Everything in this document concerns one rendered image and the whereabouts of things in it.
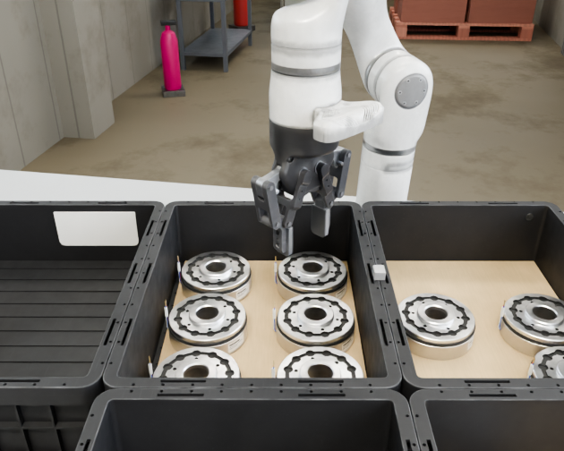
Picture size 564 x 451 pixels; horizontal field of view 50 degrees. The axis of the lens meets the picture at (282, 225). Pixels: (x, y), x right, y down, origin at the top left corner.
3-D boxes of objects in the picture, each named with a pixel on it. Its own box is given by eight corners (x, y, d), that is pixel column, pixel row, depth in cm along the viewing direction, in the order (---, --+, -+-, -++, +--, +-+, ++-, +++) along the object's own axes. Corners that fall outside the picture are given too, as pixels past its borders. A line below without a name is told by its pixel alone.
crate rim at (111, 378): (167, 214, 95) (166, 200, 94) (359, 214, 95) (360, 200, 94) (101, 405, 60) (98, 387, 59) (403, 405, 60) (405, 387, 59)
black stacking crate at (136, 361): (174, 266, 99) (167, 204, 94) (354, 266, 99) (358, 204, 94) (115, 469, 65) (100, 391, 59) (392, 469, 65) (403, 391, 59)
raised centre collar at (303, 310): (296, 305, 82) (296, 302, 81) (332, 305, 82) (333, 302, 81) (297, 328, 77) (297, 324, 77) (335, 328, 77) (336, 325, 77)
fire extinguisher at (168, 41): (175, 100, 435) (169, 25, 409) (151, 95, 446) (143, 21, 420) (195, 92, 452) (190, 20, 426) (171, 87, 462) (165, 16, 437)
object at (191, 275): (186, 253, 94) (186, 251, 94) (252, 254, 94) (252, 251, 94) (176, 292, 85) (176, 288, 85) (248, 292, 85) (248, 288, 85)
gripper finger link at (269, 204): (256, 172, 63) (269, 213, 67) (243, 182, 63) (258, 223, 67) (274, 180, 62) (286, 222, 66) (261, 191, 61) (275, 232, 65)
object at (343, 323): (277, 296, 84) (277, 293, 84) (349, 296, 84) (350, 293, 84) (277, 344, 75) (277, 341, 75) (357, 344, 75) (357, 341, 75)
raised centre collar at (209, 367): (182, 360, 72) (181, 355, 72) (221, 363, 72) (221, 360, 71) (169, 389, 68) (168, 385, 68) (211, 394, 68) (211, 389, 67)
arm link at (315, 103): (329, 147, 56) (331, 81, 53) (248, 118, 63) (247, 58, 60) (388, 123, 62) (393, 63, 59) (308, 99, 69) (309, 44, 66)
